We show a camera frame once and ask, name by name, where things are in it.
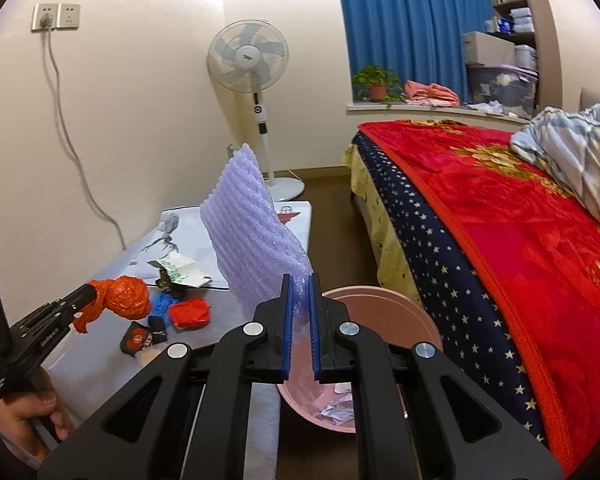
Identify orange plastic bag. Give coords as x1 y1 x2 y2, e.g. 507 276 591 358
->
72 275 153 336

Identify wooden wall shelf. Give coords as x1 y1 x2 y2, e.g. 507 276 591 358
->
485 0 539 72

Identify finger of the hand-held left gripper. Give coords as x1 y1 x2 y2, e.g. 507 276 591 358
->
9 283 99 336
2 307 85 367

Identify clear storage box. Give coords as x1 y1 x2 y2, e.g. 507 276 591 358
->
466 62 539 116

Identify yellow bed skirt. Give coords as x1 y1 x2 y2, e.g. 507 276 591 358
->
342 142 421 302

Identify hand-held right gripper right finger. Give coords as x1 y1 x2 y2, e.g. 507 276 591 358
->
310 272 565 480

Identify red plastic bag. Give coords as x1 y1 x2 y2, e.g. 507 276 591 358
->
169 297 212 332

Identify dark crumpled wrapper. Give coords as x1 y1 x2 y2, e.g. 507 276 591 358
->
155 270 189 292

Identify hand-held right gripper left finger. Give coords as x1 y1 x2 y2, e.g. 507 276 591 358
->
37 274 294 480

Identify red floral blanket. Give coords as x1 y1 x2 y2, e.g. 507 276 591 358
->
357 119 600 478

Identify blue plastic cap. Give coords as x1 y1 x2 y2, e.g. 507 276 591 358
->
151 291 186 319

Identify green potted plant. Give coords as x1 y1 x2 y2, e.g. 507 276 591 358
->
351 65 403 109

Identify navy star bed sheet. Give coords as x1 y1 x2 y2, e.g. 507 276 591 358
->
352 132 549 447

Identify white wall socket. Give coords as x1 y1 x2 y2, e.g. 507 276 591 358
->
31 3 60 32
57 3 81 29

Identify white standing fan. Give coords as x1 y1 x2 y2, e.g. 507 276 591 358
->
207 19 306 203

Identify pink plastic bin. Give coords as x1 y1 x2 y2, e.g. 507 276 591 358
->
275 286 443 434

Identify white windowsill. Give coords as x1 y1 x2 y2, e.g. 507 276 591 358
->
346 102 532 122

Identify crumpled white cloth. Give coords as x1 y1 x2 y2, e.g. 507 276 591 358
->
467 101 531 120

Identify white paper scraps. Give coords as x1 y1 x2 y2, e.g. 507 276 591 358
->
315 382 356 424

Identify table with printed white cloth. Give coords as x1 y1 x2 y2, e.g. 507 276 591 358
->
37 201 313 480

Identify person's left hand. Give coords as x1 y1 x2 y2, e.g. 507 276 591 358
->
0 366 75 461

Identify pink folded cloth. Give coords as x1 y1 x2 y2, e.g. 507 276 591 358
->
404 80 461 107

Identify blue curtain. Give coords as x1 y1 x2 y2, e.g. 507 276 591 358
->
332 0 496 106

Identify blue striped quilt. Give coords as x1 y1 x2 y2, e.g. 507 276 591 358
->
510 97 600 242

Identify grey cardboard box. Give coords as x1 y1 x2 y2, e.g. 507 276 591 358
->
461 31 516 66

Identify lilac bubble wrap sheet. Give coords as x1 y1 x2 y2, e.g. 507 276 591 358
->
200 142 315 386

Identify black snack packet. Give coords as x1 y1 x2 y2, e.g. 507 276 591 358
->
119 316 169 356

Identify white green printed packet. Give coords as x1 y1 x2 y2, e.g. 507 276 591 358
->
147 254 213 289

